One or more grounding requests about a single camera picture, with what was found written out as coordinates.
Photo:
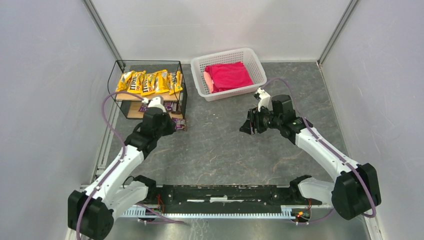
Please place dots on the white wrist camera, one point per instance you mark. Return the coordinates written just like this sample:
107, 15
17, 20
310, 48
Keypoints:
155, 102
263, 99

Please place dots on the brown candy bag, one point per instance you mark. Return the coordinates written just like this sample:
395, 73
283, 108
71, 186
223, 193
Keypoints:
180, 123
143, 108

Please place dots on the yellow M&M bag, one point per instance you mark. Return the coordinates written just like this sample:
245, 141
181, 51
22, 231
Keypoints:
136, 82
148, 84

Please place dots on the purple brown M&M bag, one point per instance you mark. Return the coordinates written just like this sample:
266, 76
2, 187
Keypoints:
170, 106

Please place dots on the yellow candy bag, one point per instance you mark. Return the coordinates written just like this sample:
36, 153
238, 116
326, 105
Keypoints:
161, 82
174, 81
124, 81

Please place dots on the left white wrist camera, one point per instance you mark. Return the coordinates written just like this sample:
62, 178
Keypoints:
155, 102

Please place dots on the pink folded cloth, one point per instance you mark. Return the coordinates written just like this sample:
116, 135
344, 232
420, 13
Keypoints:
226, 76

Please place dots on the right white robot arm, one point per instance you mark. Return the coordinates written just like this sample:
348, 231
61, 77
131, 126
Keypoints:
354, 189

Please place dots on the white plastic basket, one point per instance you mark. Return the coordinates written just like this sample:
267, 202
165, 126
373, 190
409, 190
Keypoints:
246, 55

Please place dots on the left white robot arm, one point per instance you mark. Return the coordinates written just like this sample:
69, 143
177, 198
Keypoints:
92, 212

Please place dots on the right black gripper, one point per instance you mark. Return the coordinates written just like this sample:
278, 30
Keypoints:
255, 121

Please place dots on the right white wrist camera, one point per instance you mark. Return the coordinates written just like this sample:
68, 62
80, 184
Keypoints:
263, 99

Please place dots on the black wire wooden shelf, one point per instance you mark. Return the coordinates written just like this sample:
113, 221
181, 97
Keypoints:
129, 105

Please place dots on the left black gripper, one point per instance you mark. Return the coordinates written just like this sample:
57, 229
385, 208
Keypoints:
168, 122

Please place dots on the brown candy bag top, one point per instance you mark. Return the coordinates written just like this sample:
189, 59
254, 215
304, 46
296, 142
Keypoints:
180, 123

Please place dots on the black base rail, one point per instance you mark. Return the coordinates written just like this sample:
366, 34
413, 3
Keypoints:
225, 199

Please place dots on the brown candy bag lower shelf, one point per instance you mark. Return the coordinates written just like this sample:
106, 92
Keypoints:
178, 108

